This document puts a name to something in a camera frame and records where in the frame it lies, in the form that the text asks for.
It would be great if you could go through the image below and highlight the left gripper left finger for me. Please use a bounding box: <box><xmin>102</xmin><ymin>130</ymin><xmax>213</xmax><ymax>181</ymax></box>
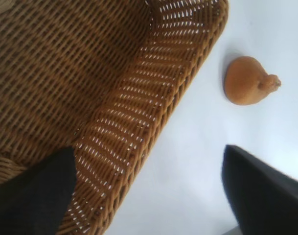
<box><xmin>0</xmin><ymin>146</ymin><xmax>77</xmax><ymax>235</ymax></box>

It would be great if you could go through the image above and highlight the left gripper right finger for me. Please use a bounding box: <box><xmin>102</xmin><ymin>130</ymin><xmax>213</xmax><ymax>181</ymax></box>
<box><xmin>222</xmin><ymin>144</ymin><xmax>298</xmax><ymax>235</ymax></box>

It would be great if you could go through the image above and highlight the lumpy orange with knob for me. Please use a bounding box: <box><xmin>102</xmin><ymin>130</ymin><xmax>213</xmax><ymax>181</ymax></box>
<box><xmin>224</xmin><ymin>56</ymin><xmax>282</xmax><ymax>106</ymax></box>

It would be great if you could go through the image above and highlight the brown woven wicker basket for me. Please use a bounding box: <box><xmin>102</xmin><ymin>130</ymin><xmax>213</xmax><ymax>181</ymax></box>
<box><xmin>0</xmin><ymin>0</ymin><xmax>229</xmax><ymax>235</ymax></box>

